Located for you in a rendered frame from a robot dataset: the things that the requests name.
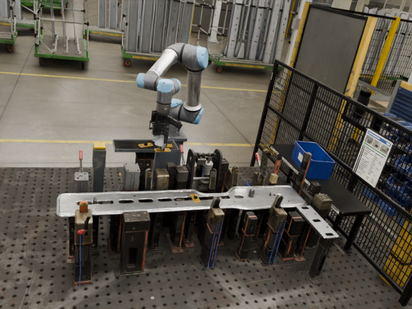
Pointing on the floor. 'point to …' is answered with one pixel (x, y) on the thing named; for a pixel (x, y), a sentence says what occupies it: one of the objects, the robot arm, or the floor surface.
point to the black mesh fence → (345, 164)
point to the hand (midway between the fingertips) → (162, 146)
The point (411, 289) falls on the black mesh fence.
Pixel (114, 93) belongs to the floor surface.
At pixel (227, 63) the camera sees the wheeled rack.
